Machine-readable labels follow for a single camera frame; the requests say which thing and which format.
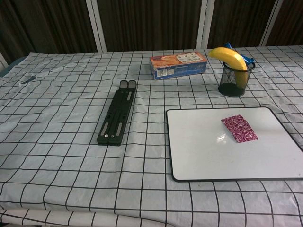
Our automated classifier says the white rectangular board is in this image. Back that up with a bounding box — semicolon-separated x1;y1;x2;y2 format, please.
166;106;303;183

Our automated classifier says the magenta patterned card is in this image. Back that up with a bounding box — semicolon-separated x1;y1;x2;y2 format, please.
221;114;258;144

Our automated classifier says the black folding laptop stand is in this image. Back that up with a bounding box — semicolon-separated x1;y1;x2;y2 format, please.
96;79;138;147

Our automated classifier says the orange blue snack box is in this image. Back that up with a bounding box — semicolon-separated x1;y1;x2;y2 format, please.
149;52;207;81

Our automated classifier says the yellow banana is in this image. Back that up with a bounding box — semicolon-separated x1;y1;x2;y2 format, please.
208;47;248;87

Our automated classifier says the white black-checked tablecloth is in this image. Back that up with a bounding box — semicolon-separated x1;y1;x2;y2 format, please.
0;46;303;227

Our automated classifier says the blue snack packet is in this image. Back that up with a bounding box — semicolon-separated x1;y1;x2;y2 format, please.
223;42;255;65

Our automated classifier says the small black white clip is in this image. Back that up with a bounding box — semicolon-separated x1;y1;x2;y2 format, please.
19;75;36;86

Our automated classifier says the white window frame post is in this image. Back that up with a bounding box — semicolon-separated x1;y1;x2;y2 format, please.
0;52;9;69
85;0;107;53
259;0;284;47
196;0;215;49

